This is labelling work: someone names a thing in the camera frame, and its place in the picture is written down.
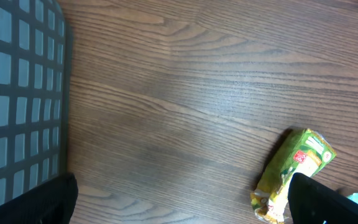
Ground green tea carton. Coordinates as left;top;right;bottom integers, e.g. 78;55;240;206
250;129;337;223

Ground grey plastic shopping basket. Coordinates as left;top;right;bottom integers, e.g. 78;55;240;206
0;0;73;206

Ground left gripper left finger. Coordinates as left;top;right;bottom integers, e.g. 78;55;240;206
0;173;78;224

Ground teal snack packet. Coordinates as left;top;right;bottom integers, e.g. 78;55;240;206
347;192;358;204

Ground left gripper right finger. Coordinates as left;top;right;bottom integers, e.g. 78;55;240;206
288;173;358;224

